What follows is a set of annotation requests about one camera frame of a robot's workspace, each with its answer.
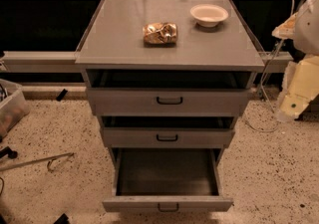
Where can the grey bottom drawer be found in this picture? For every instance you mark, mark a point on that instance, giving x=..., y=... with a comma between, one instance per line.
x=166, y=180

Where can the grey drawer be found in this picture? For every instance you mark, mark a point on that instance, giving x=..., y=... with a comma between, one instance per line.
x=167, y=131
x=167, y=93
x=166, y=180

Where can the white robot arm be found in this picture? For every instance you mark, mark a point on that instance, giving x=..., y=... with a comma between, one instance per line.
x=301, y=80

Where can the grey drawer cabinet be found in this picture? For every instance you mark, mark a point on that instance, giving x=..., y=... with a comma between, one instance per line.
x=116, y=42

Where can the grey top drawer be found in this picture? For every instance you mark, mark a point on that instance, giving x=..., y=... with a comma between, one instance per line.
x=167, y=93

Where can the grey middle drawer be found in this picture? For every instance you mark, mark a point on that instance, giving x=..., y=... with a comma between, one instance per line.
x=167, y=131

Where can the crumpled gold chip bag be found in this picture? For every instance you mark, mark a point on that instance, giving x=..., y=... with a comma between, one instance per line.
x=160, y=33

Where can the white bowl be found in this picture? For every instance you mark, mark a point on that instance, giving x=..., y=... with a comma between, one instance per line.
x=207, y=15

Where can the small black block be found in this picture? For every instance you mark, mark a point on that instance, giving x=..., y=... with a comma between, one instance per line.
x=61, y=95

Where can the metal rod with hook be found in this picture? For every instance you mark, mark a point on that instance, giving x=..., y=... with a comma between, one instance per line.
x=22, y=164

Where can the clear plastic storage bin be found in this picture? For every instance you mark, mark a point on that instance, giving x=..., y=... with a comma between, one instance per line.
x=13, y=105

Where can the black object bottom edge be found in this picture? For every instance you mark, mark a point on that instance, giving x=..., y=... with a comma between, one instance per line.
x=63, y=219

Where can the black clamp on floor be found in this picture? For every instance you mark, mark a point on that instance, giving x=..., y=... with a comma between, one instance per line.
x=9, y=152

